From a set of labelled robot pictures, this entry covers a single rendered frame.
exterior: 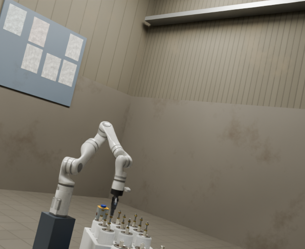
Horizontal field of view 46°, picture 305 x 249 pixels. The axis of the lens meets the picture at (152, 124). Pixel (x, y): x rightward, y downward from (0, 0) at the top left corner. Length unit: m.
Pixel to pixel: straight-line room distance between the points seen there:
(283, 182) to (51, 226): 2.69
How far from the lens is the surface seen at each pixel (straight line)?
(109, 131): 2.33
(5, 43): 4.40
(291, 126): 4.15
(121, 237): 2.25
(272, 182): 4.13
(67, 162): 2.08
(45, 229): 2.13
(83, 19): 5.04
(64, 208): 2.11
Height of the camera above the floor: 0.73
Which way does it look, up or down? 5 degrees up
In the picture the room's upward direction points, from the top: 13 degrees clockwise
